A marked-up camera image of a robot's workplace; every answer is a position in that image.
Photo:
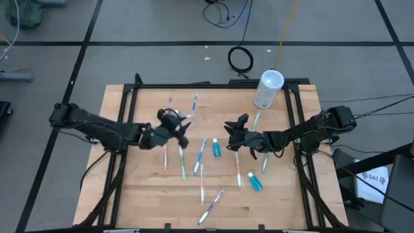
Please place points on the black clamp bracket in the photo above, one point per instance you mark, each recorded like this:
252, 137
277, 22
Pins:
167, 226
261, 228

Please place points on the teal mouthwash bottle white cap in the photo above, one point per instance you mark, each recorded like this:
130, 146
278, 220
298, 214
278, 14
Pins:
256, 184
216, 149

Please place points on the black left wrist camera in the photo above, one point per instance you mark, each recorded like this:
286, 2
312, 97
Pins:
166, 117

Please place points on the green fabric bag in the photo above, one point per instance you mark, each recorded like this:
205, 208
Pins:
26, 14

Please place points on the white wipes canister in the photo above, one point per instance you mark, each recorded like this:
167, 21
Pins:
268, 87

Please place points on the purple white wrapped toothbrush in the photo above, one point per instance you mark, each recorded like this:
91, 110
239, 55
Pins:
211, 207

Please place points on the orange white toothbrush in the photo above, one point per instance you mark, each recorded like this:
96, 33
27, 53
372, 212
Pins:
202, 184
238, 171

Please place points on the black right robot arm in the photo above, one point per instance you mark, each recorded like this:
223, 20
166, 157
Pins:
310, 129

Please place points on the white labelled box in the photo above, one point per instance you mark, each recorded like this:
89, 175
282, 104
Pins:
372, 184

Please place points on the gray metal base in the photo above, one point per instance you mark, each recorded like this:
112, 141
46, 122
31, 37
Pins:
16, 77

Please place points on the black cart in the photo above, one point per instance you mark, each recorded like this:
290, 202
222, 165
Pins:
399, 194

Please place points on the white bar fixture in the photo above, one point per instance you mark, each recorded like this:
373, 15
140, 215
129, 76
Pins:
121, 231
297, 231

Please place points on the pink white wrapped toothbrush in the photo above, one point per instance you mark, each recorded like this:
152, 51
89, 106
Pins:
165, 158

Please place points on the clear acrylic organizer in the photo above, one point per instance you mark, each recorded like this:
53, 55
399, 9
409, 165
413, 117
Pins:
187, 114

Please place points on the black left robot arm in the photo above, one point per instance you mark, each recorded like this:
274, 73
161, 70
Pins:
97, 127

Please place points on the black curved hook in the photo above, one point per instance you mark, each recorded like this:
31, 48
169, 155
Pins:
138, 79

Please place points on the blue white toothbrush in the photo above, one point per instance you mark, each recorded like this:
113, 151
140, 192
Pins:
194, 103
170, 98
199, 157

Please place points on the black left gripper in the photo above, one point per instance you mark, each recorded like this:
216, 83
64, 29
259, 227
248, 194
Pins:
158, 136

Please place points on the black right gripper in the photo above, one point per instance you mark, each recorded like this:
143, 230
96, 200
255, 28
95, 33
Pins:
249, 140

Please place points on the green white toothbrush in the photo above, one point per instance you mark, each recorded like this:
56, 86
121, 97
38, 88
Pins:
265, 163
257, 119
182, 163

